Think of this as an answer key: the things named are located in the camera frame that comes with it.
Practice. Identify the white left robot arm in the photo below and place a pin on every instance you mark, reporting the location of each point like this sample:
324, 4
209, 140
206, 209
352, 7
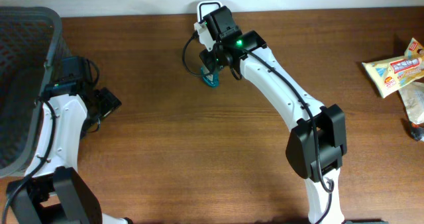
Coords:
42, 124

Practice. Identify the teal mouthwash bottle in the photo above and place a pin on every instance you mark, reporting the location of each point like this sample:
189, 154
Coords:
212, 80

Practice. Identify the white barcode scanner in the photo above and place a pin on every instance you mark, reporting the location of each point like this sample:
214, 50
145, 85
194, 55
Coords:
205, 7

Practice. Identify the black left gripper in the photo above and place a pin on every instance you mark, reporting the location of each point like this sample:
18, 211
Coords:
106, 101

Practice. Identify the silver triangular snack packet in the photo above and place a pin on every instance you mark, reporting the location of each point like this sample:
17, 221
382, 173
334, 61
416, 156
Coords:
416, 131

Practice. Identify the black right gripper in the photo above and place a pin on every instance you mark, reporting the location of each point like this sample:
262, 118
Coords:
207, 56

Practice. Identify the grey plastic lattice basket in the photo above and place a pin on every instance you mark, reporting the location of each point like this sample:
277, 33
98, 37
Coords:
32, 46

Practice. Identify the yellow snack bag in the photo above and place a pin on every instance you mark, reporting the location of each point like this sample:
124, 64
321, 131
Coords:
392, 74

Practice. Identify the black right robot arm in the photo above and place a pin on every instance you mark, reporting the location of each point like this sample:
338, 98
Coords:
317, 141

